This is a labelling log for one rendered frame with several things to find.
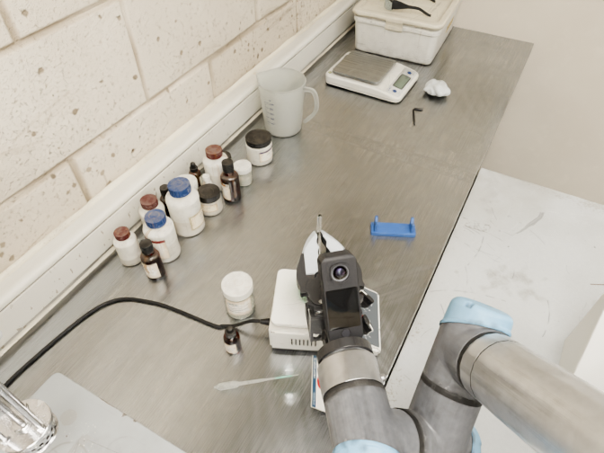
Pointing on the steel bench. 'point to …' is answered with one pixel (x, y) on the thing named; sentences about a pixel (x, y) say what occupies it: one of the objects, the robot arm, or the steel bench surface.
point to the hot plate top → (288, 302)
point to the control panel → (372, 319)
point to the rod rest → (393, 228)
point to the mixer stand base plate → (94, 422)
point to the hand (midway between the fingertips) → (319, 235)
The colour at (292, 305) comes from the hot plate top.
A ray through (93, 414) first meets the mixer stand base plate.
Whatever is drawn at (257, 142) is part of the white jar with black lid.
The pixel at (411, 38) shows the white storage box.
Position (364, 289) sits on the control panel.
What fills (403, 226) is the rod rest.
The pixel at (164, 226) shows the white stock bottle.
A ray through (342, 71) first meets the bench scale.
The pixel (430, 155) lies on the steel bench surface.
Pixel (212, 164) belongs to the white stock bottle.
